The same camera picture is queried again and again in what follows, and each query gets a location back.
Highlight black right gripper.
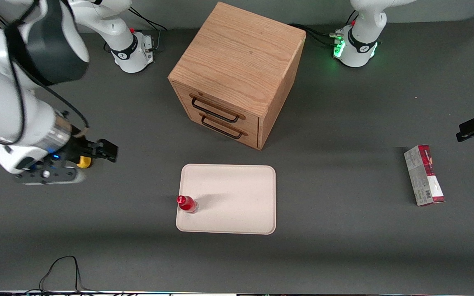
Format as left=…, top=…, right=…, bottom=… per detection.
left=55, top=136, right=119, bottom=169

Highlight red coke bottle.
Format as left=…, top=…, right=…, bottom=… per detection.
left=176, top=195, right=199, bottom=214

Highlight beige plastic tray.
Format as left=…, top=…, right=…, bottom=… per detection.
left=175, top=164, right=277, bottom=235

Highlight red and grey carton box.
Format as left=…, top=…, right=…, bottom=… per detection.
left=404, top=144, right=446, bottom=207

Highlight wooden drawer front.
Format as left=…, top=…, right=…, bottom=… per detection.
left=173, top=83, right=260, bottom=134
left=179, top=109, right=259, bottom=149

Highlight oak wooden drawer cabinet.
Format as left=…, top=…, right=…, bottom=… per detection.
left=168, top=2, right=307, bottom=151

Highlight black cable along right arm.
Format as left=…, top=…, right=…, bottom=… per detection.
left=0, top=0, right=90, bottom=145

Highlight black metal drawer handle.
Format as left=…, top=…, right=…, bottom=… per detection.
left=200, top=115, right=244, bottom=139
left=191, top=97, right=241, bottom=123

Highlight thin black looped cable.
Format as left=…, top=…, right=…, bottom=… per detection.
left=39, top=255, right=98, bottom=295

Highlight black right arm base cable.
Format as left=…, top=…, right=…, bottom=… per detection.
left=129, top=6, right=170, bottom=52

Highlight black left arm base cables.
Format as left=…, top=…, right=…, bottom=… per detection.
left=288, top=23, right=344, bottom=46

